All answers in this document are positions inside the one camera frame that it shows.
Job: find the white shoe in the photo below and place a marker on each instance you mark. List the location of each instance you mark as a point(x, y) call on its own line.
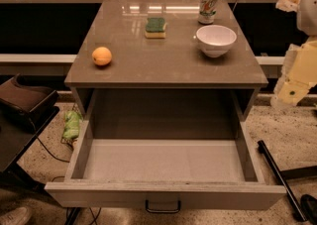
point(18, 216)

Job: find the orange fruit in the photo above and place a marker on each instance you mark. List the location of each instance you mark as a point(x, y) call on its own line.
point(101, 56)

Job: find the green yellow sponge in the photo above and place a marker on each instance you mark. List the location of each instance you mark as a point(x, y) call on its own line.
point(155, 28)

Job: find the dark brown chair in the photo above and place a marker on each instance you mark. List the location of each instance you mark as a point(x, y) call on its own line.
point(25, 111)

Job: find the grey cabinet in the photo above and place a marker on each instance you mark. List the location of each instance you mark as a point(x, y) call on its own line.
point(163, 88)

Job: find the black drawer handle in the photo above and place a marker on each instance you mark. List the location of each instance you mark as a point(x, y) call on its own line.
point(162, 208)

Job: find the white bowl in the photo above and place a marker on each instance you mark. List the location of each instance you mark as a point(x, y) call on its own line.
point(215, 40)

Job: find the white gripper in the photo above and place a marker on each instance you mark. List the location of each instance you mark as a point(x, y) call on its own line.
point(308, 12)

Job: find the soda can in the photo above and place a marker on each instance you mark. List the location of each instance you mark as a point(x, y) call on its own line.
point(207, 11)

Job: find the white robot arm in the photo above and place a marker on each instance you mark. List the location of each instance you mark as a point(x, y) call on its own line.
point(306, 21)

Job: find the open top drawer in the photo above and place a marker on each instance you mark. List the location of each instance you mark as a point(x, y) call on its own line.
point(202, 174)

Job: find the green chip bag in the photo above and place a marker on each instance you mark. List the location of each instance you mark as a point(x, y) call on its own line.
point(71, 125)

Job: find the black floor bar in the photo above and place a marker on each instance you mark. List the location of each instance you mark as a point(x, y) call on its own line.
point(298, 214)

